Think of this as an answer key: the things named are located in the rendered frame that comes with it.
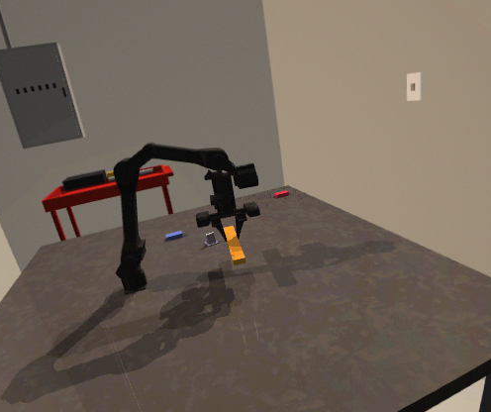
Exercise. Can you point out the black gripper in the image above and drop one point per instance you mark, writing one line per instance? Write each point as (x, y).
(226, 207)

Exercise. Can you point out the blue rectangular bar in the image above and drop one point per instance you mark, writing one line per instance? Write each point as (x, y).
(173, 236)

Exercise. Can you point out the red rectangular block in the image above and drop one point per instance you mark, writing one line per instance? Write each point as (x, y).
(281, 194)

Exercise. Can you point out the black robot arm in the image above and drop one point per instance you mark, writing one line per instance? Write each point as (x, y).
(127, 175)

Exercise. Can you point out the orange bar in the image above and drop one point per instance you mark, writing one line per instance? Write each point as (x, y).
(235, 248)

